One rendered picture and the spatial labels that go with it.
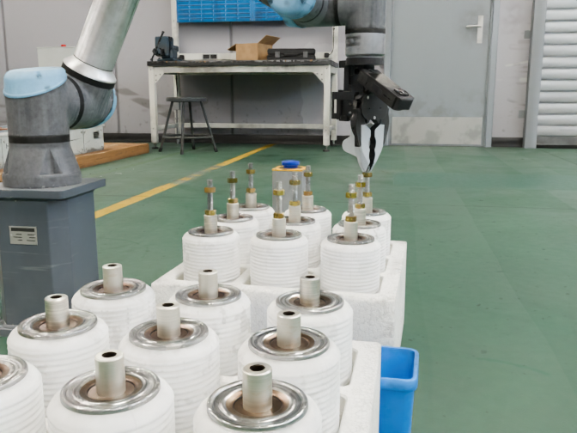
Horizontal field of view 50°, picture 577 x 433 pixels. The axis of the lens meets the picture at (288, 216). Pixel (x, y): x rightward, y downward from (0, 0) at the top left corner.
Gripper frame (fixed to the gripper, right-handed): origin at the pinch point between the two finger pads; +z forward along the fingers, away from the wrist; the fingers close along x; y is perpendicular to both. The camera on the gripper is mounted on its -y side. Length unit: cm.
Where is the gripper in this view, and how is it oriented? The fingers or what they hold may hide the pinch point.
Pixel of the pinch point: (369, 165)
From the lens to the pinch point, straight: 120.5
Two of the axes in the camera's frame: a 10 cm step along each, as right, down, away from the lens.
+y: -6.5, -1.5, 7.5
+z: 0.0, 9.8, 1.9
